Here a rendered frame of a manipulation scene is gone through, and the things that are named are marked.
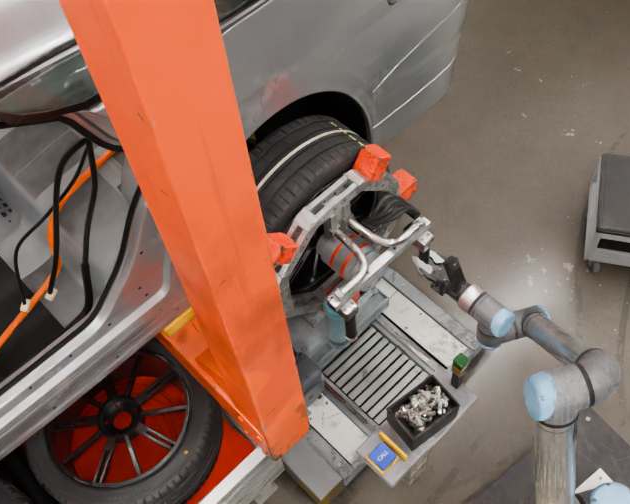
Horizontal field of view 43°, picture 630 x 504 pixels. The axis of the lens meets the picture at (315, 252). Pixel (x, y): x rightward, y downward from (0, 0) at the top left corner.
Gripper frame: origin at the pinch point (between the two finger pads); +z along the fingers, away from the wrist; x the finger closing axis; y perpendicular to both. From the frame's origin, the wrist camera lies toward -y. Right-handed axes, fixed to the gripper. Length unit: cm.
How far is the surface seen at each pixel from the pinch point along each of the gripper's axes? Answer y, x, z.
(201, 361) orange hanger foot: 10, -73, 27
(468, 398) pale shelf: 38, -13, -37
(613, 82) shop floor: 83, 183, 30
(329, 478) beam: 70, -61, -15
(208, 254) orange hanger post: -96, -74, -8
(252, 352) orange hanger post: -48, -72, -8
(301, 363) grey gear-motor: 42, -43, 16
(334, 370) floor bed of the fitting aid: 82, -26, 19
